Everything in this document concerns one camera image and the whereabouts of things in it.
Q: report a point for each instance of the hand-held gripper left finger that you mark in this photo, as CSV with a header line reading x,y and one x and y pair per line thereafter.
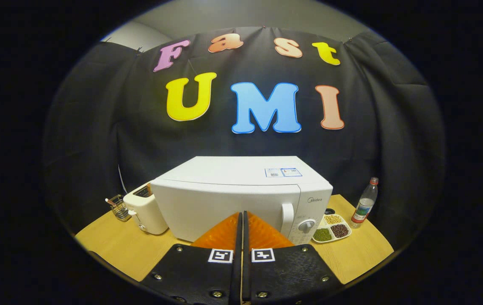
x,y
194,275

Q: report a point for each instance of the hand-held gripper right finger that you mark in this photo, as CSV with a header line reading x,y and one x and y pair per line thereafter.
x,y
288,275

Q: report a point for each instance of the white toaster oven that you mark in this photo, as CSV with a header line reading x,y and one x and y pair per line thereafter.
x,y
216,199

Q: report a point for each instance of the white bread toaster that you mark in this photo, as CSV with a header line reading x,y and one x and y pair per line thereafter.
x,y
148,214

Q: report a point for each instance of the white divided bean dish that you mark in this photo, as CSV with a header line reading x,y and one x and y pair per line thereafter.
x,y
330,226

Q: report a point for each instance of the small black round object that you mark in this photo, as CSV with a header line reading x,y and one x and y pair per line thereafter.
x,y
329,211

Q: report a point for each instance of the bread slice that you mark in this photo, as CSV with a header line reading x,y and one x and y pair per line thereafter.
x,y
149,189

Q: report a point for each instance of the clear plastic water bottle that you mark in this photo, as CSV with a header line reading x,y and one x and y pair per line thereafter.
x,y
364,207

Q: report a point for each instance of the black backdrop cloth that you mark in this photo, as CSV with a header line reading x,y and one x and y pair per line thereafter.
x,y
376,118

